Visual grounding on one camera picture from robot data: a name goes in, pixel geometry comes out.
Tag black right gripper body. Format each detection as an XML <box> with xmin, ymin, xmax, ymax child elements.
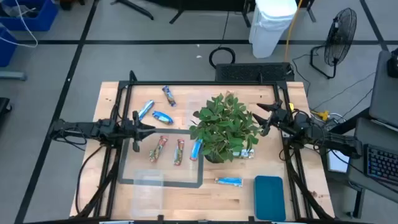
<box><xmin>262</xmin><ymin>100</ymin><xmax>292</xmax><ymax>137</ymax></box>

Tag black keyboard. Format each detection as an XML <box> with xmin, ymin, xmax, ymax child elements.
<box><xmin>363</xmin><ymin>143</ymin><xmax>398</xmax><ymax>187</ymax></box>

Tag yellow connector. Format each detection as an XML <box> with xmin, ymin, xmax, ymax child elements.
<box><xmin>310</xmin><ymin>109</ymin><xmax>330</xmax><ymax>122</ymax></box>

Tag black desk device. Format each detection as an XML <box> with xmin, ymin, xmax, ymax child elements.
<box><xmin>387</xmin><ymin>47</ymin><xmax>398</xmax><ymax>79</ymax></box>

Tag grey desk panel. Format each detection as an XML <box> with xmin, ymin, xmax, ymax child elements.
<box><xmin>368</xmin><ymin>49</ymin><xmax>398</xmax><ymax>128</ymax></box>

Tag large white snack bag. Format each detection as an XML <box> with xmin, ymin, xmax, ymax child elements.
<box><xmin>214</xmin><ymin>177</ymin><xmax>244</xmax><ymax>188</ymax></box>

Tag teal tray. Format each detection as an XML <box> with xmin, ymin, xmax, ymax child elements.
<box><xmin>253</xmin><ymin>175</ymin><xmax>287</xmax><ymax>222</ymax></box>

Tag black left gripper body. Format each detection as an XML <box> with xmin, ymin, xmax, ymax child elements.
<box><xmin>122</xmin><ymin>110</ymin><xmax>141</xmax><ymax>153</ymax></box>

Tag black floor fan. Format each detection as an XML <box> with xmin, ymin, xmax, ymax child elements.
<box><xmin>309</xmin><ymin>7</ymin><xmax>358</xmax><ymax>80</ymax></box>

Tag light blue granola bar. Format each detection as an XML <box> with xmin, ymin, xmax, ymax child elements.
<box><xmin>189</xmin><ymin>139</ymin><xmax>203</xmax><ymax>162</ymax></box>

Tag black metal frame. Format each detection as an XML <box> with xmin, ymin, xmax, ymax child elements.
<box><xmin>70</xmin><ymin>70</ymin><xmax>335</xmax><ymax>224</ymax></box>

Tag coiled black cable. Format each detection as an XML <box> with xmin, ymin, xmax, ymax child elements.
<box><xmin>208</xmin><ymin>45</ymin><xmax>236</xmax><ymax>69</ymax></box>

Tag black partition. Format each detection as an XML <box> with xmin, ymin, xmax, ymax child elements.
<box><xmin>146</xmin><ymin>0</ymin><xmax>259</xmax><ymax>12</ymax></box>

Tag green leafy plant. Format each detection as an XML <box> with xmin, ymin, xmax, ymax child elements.
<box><xmin>188</xmin><ymin>92</ymin><xmax>261</xmax><ymax>162</ymax></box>

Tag black floor cable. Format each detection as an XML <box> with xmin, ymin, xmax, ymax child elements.
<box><xmin>291</xmin><ymin>53</ymin><xmax>377</xmax><ymax>113</ymax></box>

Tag blue storage bin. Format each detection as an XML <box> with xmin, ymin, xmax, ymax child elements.
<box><xmin>0</xmin><ymin>0</ymin><xmax>59</xmax><ymax>32</ymax></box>
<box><xmin>0</xmin><ymin>26</ymin><xmax>19</xmax><ymax>68</ymax></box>

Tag red green granola bar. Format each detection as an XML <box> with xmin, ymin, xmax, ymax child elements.
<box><xmin>173</xmin><ymin>138</ymin><xmax>185</xmax><ymax>166</ymax></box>
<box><xmin>149</xmin><ymin>135</ymin><xmax>169</xmax><ymax>163</ymax></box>

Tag white trash bin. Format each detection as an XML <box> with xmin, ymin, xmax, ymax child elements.
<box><xmin>248</xmin><ymin>0</ymin><xmax>299</xmax><ymax>59</ymax></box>

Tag white cable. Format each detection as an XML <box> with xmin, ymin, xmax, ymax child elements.
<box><xmin>0</xmin><ymin>0</ymin><xmax>39</xmax><ymax>49</ymax></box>

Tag black plant pot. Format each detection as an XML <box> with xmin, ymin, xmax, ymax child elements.
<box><xmin>204</xmin><ymin>152</ymin><xmax>225</xmax><ymax>164</ymax></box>

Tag grey metal bar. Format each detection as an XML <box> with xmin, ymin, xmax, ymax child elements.
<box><xmin>0</xmin><ymin>70</ymin><xmax>27</xmax><ymax>82</ymax></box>

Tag yellow cable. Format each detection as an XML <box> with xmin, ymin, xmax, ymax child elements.
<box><xmin>283</xmin><ymin>0</ymin><xmax>304</xmax><ymax>63</ymax></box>

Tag black perforated box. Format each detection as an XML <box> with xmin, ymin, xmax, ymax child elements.
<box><xmin>214</xmin><ymin>62</ymin><xmax>295</xmax><ymax>83</ymax></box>

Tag dark grey desk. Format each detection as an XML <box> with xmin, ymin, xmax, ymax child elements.
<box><xmin>347</xmin><ymin>117</ymin><xmax>398</xmax><ymax>205</ymax></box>

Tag white paper sign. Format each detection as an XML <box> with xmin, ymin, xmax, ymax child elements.
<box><xmin>326</xmin><ymin>149</ymin><xmax>351</xmax><ymax>174</ymax></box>

